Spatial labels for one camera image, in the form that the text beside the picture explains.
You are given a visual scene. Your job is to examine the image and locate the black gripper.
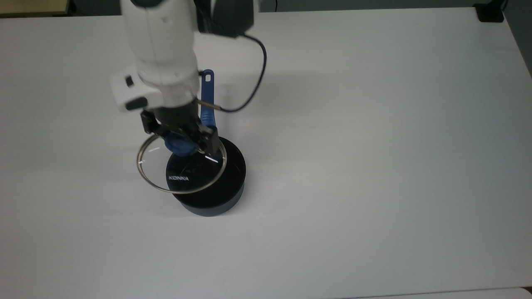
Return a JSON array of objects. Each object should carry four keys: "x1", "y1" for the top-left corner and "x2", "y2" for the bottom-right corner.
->
[{"x1": 140, "y1": 99, "x2": 220, "y2": 157}]

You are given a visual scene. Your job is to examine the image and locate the glass lid with blue knob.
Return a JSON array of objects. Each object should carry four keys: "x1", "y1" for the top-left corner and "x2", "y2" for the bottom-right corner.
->
[{"x1": 136, "y1": 133, "x2": 228, "y2": 195}]

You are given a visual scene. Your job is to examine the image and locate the black saucepan with blue handle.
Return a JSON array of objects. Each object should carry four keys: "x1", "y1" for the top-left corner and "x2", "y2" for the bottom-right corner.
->
[{"x1": 166, "y1": 69, "x2": 247, "y2": 217}]

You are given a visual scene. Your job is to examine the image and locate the light wooden desk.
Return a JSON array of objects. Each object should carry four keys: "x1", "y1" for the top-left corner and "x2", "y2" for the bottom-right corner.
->
[{"x1": 0, "y1": 0, "x2": 70, "y2": 18}]

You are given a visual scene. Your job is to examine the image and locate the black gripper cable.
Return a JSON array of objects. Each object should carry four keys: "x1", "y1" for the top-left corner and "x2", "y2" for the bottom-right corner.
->
[{"x1": 196, "y1": 33, "x2": 268, "y2": 113}]

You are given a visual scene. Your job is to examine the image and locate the black table clamp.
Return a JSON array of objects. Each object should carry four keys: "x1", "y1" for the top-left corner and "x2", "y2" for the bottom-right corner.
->
[{"x1": 474, "y1": 1, "x2": 506, "y2": 23}]

